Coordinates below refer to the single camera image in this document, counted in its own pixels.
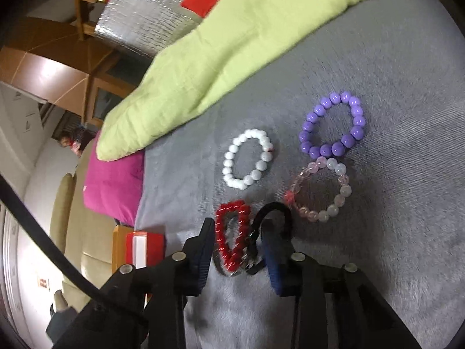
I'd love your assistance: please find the red jewelry box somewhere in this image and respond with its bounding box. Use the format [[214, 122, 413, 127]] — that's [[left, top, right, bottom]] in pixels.
[[125, 231, 166, 270]]

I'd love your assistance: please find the beige leather sofa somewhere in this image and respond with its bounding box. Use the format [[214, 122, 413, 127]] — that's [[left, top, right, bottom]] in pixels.
[[49, 140, 117, 309]]

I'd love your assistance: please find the grey blanket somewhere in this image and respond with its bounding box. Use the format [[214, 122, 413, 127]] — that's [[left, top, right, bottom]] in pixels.
[[136, 0, 458, 349]]

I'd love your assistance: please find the red bead bracelet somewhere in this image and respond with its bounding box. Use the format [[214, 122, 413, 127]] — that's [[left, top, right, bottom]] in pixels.
[[214, 200, 251, 273]]

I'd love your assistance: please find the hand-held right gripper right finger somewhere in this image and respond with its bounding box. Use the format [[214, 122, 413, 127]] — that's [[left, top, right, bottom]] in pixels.
[[260, 218, 422, 349]]

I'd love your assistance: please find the silver foil mat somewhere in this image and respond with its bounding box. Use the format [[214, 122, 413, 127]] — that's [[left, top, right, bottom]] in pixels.
[[94, 0, 204, 57]]

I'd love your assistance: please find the black cable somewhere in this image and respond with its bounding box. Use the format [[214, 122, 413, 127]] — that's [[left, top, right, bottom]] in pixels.
[[0, 174, 149, 328]]

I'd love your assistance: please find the dark maroon bangle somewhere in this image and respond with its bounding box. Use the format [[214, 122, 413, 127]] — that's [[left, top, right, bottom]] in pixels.
[[248, 202, 293, 276]]

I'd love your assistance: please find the wooden cabinet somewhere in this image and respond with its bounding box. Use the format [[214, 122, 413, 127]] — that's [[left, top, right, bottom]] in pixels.
[[83, 53, 137, 124]]

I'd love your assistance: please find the orange box lid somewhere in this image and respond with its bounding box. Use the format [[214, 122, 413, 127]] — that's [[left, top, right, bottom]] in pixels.
[[112, 225, 137, 275]]

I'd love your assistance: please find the magenta pillow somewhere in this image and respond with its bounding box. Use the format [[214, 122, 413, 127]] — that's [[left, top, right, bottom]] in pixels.
[[83, 138, 146, 226]]

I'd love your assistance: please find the lime green blanket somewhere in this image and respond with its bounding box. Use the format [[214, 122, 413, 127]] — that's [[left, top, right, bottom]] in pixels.
[[98, 0, 415, 161]]

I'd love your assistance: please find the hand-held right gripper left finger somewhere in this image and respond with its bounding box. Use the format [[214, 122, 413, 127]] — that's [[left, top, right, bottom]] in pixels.
[[51, 218, 216, 349]]

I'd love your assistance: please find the dark cloth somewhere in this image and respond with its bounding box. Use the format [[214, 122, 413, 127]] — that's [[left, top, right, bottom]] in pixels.
[[45, 291, 78, 340]]

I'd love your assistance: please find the purple bead bracelet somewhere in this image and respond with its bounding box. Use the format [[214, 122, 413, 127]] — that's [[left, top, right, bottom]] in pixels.
[[298, 92, 366, 158]]

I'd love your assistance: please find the wooden chair frame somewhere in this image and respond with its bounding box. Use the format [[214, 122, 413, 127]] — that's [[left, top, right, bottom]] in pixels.
[[74, 0, 110, 40]]

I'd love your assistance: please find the pink translucent bead bracelet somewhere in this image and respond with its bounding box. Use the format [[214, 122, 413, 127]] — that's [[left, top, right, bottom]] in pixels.
[[285, 156, 353, 223]]

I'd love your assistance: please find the white bead bracelet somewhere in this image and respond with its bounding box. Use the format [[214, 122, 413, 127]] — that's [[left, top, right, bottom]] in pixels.
[[223, 129, 274, 190]]

